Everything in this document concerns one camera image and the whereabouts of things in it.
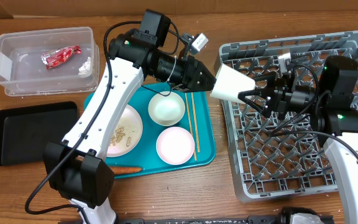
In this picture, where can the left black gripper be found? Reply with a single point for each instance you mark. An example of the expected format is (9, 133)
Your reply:
(191, 72)

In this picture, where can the red snack wrapper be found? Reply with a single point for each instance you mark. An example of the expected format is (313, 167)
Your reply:
(54, 58)

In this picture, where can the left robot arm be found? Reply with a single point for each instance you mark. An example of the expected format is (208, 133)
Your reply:
(76, 166)

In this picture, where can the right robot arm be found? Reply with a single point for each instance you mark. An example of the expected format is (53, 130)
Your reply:
(332, 118)

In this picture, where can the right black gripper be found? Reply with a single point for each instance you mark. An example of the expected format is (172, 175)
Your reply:
(279, 98)

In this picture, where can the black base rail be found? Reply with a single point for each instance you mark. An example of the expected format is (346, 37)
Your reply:
(286, 215)

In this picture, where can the rice pile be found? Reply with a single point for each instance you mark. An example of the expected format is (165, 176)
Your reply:
(130, 124)

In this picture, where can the clear plastic bin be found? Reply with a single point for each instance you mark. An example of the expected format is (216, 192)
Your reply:
(22, 71)

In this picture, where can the peanut shells pile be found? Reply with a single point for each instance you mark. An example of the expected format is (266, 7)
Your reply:
(121, 135)

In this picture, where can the grey dishwasher rack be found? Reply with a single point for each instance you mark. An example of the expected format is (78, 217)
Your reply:
(269, 157)

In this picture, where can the black plastic tray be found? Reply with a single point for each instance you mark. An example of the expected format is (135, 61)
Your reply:
(25, 131)

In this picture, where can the white paper cup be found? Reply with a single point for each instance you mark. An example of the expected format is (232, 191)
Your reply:
(229, 83)

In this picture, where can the orange carrot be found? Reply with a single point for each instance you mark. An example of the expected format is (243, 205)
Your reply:
(125, 170)

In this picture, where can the pink bowl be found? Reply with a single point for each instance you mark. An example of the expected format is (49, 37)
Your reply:
(175, 146)

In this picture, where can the pink plate with food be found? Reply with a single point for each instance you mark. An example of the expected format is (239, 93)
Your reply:
(120, 150)

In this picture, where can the white bowl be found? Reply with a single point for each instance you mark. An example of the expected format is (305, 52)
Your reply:
(166, 108)

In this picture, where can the white tissue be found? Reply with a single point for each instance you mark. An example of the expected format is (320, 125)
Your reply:
(85, 68)

